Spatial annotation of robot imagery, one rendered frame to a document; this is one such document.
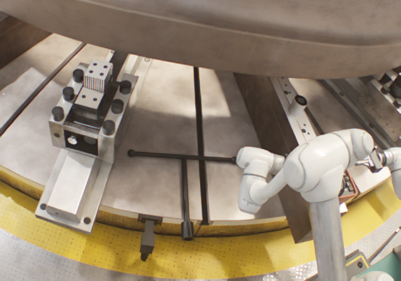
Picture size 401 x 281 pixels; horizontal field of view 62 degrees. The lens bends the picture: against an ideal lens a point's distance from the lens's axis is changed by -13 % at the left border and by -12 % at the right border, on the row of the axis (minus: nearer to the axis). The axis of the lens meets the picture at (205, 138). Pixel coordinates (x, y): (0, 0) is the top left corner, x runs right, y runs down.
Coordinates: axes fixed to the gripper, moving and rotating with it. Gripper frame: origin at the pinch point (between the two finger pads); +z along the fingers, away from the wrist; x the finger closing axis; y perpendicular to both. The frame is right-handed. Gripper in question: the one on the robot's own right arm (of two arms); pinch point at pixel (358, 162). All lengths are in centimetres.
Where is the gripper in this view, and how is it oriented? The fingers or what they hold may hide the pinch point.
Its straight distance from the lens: 190.1
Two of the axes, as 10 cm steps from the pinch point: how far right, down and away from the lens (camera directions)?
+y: 2.2, -5.9, -7.8
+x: 2.3, 8.1, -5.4
